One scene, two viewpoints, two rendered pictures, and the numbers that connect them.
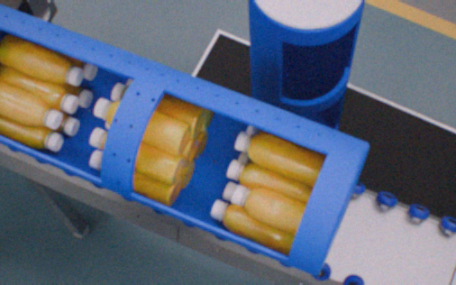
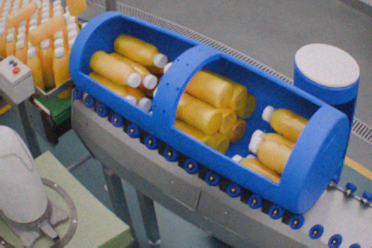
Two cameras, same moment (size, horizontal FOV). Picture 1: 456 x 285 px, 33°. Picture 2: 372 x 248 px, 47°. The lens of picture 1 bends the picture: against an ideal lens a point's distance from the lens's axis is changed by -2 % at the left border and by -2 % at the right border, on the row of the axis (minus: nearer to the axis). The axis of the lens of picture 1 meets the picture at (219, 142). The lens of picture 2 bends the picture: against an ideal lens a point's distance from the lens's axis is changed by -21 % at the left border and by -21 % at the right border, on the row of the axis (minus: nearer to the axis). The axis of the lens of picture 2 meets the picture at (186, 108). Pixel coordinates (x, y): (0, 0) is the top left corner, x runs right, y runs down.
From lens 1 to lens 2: 0.81 m
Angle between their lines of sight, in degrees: 31
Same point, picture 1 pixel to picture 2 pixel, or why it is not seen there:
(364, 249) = (329, 218)
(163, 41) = not seen: hidden behind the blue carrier
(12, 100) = (111, 60)
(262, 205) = (271, 146)
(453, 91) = not seen: outside the picture
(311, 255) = (296, 174)
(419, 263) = (359, 229)
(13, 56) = (124, 41)
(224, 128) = (258, 125)
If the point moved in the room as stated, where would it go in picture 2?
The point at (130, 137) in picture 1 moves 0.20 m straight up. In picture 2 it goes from (183, 71) to (180, 2)
